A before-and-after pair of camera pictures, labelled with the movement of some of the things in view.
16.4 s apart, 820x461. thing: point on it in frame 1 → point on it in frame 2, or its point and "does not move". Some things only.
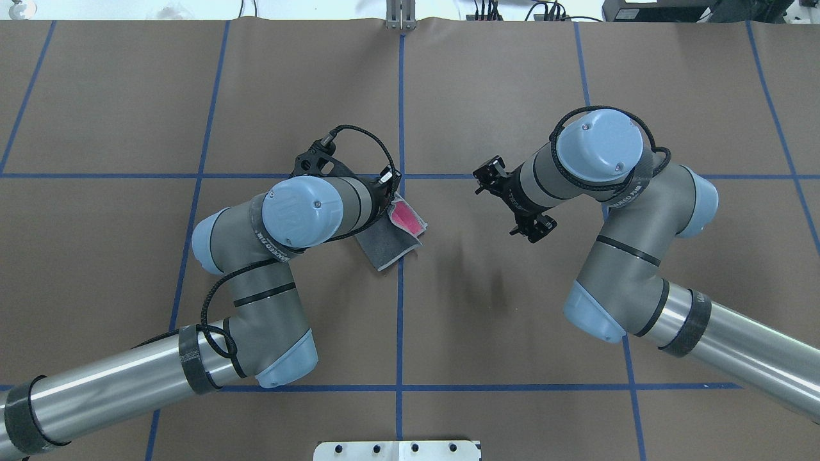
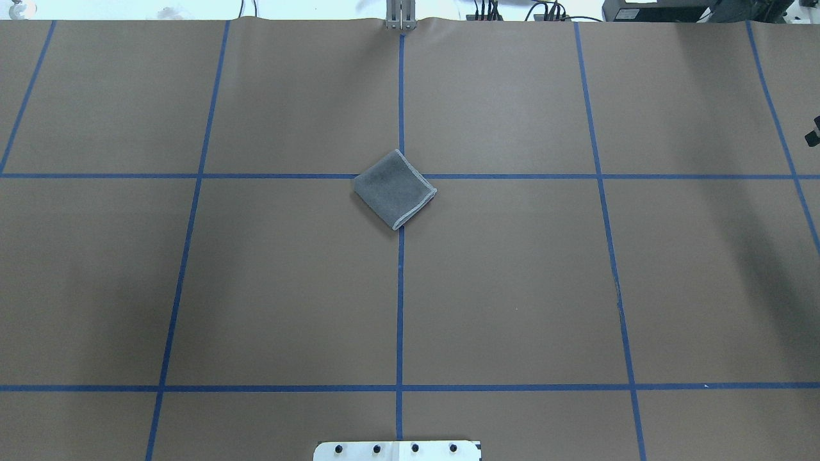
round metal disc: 22,10 does not move
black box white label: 662,11 does not move
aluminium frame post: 400,15 does not move
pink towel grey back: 396,234 → 393,188
